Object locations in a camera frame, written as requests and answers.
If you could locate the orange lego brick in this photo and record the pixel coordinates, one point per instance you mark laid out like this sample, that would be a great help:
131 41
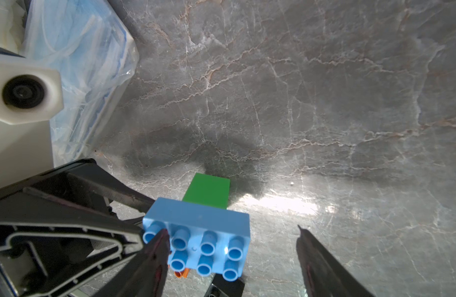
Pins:
182 274

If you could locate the small green lego brick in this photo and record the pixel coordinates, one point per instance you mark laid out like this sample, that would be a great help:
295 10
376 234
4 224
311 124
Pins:
208 190

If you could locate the black lego brick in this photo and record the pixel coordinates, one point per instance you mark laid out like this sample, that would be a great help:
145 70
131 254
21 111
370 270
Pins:
219 287

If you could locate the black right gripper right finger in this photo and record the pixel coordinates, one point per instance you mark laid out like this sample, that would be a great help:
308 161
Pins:
323 274

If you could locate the blue lego brick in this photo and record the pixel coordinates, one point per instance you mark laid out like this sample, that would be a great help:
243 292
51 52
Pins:
202 238

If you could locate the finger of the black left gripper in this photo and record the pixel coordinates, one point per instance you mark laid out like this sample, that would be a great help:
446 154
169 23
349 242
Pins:
80 182
53 261

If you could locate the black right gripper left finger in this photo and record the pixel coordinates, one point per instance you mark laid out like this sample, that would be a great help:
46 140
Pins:
145 275

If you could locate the bagged blue face masks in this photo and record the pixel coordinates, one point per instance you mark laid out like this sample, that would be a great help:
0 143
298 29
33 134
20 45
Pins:
96 57

